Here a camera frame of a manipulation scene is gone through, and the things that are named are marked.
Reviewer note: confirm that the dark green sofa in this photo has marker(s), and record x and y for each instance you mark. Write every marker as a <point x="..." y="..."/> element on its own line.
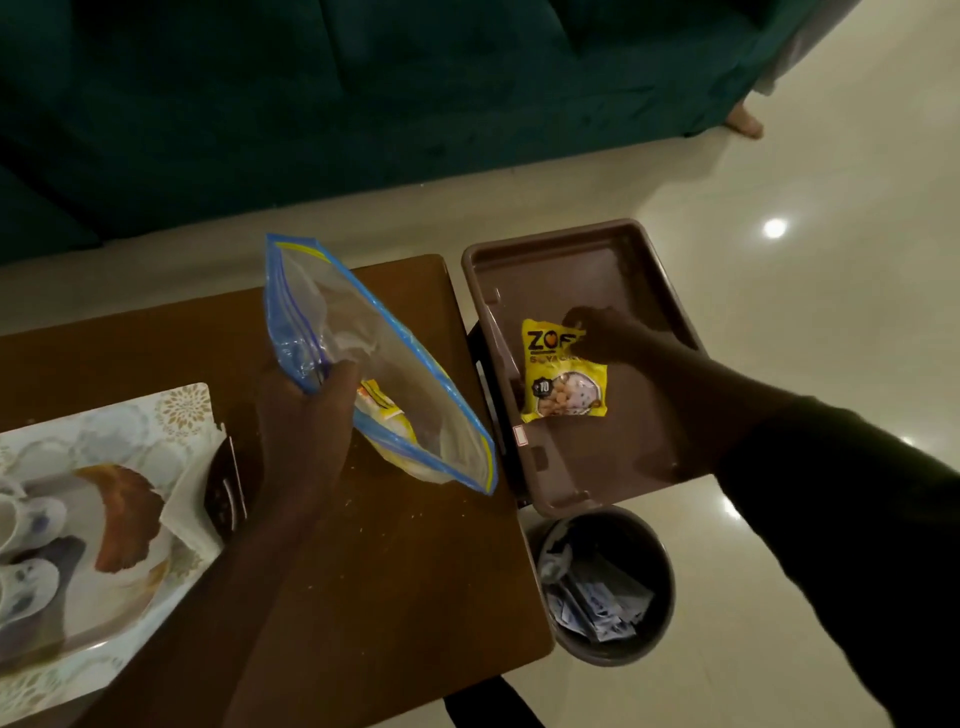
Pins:
<point x="337" y="97"/>

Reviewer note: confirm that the person's left thumb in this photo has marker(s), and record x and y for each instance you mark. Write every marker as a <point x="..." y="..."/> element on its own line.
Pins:
<point x="341" y="390"/>

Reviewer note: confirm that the person's left forearm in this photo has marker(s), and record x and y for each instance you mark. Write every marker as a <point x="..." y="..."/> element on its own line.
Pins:
<point x="255" y="622"/>

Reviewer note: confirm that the crumpled white plastic wrapper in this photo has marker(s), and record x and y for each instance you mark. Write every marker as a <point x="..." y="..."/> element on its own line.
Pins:
<point x="555" y="559"/>

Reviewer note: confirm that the pile of white blue wrappers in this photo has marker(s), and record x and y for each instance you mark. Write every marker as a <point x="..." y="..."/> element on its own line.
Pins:
<point x="600" y="600"/>

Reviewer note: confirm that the dark round waste bin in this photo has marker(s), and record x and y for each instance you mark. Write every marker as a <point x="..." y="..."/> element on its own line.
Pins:
<point x="600" y="592"/>

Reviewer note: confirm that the dark brown round object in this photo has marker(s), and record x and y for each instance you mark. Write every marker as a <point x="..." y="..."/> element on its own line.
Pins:
<point x="223" y="499"/>

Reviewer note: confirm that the yellow snack packet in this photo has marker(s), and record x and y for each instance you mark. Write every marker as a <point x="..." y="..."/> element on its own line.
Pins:
<point x="562" y="386"/>

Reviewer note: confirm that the wooden sofa leg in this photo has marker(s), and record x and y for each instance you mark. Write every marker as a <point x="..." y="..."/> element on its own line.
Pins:
<point x="744" y="121"/>

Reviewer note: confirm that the yellow packet inside zip bag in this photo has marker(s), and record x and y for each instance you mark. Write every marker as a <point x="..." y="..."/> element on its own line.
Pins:
<point x="386" y="424"/>

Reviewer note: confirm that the person's right forearm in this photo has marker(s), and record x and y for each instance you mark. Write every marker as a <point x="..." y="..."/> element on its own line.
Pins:
<point x="810" y="495"/>

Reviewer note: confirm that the person's right hand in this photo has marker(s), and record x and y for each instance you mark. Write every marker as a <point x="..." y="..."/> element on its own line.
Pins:
<point x="619" y="337"/>

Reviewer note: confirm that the clear blue-edged zip bag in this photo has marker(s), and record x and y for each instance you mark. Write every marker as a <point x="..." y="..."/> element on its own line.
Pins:
<point x="390" y="352"/>

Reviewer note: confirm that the brown plastic tray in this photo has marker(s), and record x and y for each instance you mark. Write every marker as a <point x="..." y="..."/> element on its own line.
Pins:
<point x="585" y="420"/>

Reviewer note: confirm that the person's right fingers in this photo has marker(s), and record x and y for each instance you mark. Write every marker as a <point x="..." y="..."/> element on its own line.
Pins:
<point x="589" y="334"/>

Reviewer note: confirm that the person's left hand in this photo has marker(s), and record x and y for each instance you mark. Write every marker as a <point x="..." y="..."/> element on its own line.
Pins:
<point x="300" y="442"/>

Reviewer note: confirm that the white paper napkin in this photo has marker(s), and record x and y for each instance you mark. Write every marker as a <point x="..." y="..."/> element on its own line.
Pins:
<point x="191" y="499"/>

